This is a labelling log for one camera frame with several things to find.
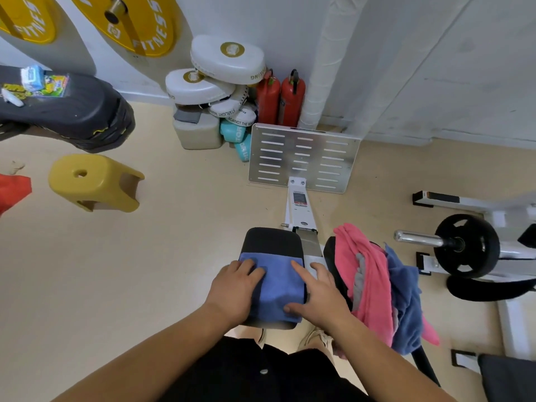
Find person's left forearm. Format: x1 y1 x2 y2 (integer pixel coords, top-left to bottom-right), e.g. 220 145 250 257
52 303 229 402

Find black strap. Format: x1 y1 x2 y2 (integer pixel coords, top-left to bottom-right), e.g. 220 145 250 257
446 274 536 302

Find yellow plastic stool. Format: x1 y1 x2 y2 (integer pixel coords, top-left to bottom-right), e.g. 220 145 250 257
48 154 146 213

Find colourful snack packet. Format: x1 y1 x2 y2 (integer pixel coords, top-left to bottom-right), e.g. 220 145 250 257
31 74 70 98

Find black aerobic step platform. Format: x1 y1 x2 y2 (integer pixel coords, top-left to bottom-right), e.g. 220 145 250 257
0 64 136 154

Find red fire extinguisher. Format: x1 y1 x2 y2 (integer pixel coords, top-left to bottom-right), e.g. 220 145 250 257
278 69 307 128
255 69 281 126

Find person's left hand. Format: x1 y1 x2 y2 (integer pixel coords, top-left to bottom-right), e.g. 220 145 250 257
204 259 267 329

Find person's black shorts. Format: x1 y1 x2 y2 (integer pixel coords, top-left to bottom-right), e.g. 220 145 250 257
159 336 374 402

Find black weight plate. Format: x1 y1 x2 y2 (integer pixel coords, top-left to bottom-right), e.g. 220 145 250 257
433 214 501 280

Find white weight machine frame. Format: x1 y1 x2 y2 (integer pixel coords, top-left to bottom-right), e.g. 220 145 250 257
412 190 536 369

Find yellow weight plate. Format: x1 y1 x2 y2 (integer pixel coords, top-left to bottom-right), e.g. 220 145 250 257
0 0 58 45
68 0 176 58

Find white game controller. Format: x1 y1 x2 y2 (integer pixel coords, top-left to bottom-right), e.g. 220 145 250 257
0 87 25 108

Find grey flat pad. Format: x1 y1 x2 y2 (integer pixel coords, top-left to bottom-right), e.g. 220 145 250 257
173 106 205 125

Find black seat pad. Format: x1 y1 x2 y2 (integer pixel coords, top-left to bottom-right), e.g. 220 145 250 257
477 353 536 402

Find silver slotted foot plate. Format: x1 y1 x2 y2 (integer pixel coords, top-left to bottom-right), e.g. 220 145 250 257
247 123 362 194

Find beige plastic container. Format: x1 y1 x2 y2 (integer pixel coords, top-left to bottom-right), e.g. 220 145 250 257
173 105 223 150

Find black handle bar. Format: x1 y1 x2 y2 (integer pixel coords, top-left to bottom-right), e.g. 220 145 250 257
412 345 441 388

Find yellow green card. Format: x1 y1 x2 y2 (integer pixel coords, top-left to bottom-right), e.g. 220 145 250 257
2 82 32 101

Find blue white tissue pack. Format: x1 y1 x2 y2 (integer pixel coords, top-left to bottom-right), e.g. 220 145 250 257
21 65 46 93

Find orange plastic bag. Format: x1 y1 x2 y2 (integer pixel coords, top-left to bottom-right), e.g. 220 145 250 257
0 174 33 216

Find person's right forearm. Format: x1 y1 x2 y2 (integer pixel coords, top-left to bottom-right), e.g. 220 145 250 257
331 313 455 402

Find blue towel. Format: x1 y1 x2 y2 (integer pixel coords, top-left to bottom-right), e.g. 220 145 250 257
238 252 305 324
384 243 424 356

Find teal dumbbell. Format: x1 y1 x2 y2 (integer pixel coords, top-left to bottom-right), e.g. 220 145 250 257
233 132 253 162
219 119 248 143

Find person's right hand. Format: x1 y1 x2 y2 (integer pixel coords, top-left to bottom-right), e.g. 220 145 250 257
283 260 352 336

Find chrome plate sleeve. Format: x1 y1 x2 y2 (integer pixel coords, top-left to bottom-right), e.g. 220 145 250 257
393 229 455 249

